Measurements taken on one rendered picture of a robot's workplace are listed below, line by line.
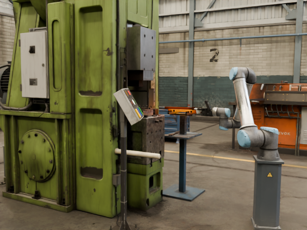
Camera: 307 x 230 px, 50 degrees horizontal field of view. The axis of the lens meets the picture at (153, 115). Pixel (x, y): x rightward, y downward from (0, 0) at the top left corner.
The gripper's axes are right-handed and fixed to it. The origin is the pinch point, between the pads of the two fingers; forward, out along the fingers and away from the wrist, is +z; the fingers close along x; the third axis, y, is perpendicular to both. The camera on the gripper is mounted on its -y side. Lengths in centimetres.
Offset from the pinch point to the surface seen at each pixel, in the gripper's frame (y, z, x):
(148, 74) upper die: -33, 31, -46
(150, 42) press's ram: -64, 32, -41
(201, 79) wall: -40, 283, 697
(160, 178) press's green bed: 74, 24, -26
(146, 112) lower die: 4, 30, -48
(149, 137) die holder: 27, 23, -53
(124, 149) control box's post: 31, 18, -101
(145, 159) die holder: 48, 24, -57
